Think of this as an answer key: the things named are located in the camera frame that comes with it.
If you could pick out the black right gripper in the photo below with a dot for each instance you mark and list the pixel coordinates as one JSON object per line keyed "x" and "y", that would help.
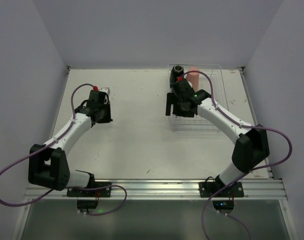
{"x": 178, "y": 110}

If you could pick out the left black controller box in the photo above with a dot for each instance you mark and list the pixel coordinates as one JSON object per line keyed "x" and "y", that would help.
{"x": 86, "y": 206}

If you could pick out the black metal mug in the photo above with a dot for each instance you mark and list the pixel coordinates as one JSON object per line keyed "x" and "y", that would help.
{"x": 176, "y": 72}

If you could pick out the black controller box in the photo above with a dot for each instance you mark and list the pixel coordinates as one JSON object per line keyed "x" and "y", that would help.
{"x": 86, "y": 206}
{"x": 224, "y": 206}

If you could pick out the clear wire dish rack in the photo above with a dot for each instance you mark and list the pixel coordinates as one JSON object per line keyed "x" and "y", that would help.
{"x": 207, "y": 103}

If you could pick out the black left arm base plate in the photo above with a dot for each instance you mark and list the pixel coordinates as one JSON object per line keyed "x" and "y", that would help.
{"x": 95, "y": 189}

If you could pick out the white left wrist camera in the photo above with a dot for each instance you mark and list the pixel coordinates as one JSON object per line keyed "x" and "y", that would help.
{"x": 105, "y": 90}

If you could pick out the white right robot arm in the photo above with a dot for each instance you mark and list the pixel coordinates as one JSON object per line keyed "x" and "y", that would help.
{"x": 250, "y": 144}

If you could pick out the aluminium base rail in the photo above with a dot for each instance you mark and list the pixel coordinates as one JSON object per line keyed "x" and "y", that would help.
{"x": 189, "y": 189}

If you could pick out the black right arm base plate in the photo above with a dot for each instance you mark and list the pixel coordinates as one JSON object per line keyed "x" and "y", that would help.
{"x": 207, "y": 189}

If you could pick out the pink plastic cup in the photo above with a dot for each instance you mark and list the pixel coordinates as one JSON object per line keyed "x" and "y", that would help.
{"x": 193, "y": 78}

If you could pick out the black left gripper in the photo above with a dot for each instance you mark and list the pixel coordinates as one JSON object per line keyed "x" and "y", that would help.
{"x": 105, "y": 116}

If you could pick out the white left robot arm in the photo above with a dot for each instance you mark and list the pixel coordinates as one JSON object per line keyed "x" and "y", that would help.
{"x": 48, "y": 164}

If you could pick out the right black controller box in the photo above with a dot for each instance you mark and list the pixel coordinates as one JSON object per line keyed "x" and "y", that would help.
{"x": 224, "y": 206}

